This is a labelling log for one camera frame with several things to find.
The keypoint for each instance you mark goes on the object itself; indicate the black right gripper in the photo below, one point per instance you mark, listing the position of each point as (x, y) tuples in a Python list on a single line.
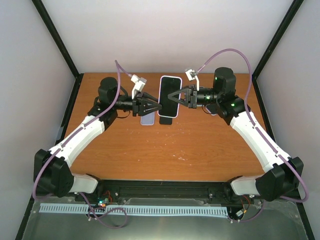
[(192, 102)]

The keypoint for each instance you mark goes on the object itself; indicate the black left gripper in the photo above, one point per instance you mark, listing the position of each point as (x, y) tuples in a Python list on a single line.
[(140, 106)]

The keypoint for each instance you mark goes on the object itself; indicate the lavender phone case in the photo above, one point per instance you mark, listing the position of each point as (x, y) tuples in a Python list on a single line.
[(148, 120)]

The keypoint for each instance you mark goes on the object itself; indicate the black smartphone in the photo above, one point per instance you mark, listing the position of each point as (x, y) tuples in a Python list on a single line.
[(165, 120)]

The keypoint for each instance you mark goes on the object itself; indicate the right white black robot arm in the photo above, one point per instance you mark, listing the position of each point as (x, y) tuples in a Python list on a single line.
[(282, 173)]

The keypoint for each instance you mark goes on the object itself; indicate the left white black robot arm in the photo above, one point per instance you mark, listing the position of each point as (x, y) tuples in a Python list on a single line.
[(52, 168)]

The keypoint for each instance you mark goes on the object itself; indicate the phone in blue case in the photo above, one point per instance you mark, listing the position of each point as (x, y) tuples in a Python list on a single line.
[(212, 109)]

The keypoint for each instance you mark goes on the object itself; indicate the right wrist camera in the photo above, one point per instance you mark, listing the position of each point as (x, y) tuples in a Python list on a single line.
[(192, 75)]

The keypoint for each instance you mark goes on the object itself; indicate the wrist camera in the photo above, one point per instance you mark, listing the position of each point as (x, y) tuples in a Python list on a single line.
[(192, 75), (139, 84)]

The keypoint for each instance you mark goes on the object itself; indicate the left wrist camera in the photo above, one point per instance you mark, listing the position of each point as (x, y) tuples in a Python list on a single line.
[(139, 84)]

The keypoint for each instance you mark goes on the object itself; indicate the black frame post right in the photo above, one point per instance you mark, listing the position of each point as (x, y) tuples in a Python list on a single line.
[(288, 79)]

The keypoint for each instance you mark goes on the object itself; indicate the black frame post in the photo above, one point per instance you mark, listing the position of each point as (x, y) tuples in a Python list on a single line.
[(288, 79), (77, 80)]

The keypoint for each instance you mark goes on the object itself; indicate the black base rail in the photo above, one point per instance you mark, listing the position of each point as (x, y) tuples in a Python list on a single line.
[(98, 189)]

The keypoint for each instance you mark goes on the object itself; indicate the light blue cable duct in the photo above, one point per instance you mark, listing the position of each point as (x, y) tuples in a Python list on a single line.
[(141, 210)]

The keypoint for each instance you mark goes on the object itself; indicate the black frame post left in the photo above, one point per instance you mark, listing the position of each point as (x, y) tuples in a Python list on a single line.
[(77, 80)]

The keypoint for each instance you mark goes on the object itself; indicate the metal base plate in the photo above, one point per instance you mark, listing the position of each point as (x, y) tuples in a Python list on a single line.
[(278, 220)]

